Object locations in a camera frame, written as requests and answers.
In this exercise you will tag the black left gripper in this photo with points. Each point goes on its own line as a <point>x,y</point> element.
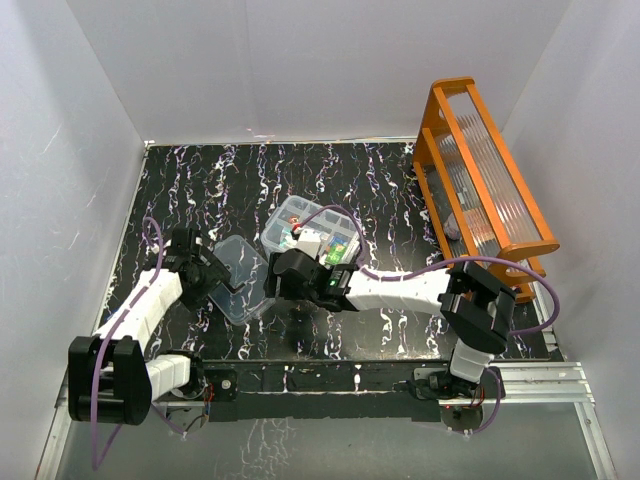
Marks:
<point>214,275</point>

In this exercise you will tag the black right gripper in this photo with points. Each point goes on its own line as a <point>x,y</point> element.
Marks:
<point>274,281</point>

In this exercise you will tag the clear box lid black handle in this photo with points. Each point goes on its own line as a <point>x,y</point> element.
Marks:
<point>245,298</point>

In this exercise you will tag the green small box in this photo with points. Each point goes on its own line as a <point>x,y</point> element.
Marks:
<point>337,251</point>

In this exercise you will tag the clear compartment tray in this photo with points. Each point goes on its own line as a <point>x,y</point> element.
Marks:
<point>320,225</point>

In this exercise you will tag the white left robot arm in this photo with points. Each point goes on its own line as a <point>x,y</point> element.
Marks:
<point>109,378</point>

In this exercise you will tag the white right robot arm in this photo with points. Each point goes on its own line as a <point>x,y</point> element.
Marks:
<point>473,302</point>

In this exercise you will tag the orange wooden rack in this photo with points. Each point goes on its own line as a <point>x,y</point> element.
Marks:
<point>476,197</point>

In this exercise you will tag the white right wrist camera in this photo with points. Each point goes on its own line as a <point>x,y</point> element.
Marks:
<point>307,240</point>

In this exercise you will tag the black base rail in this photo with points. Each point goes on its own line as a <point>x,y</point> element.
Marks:
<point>419,390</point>

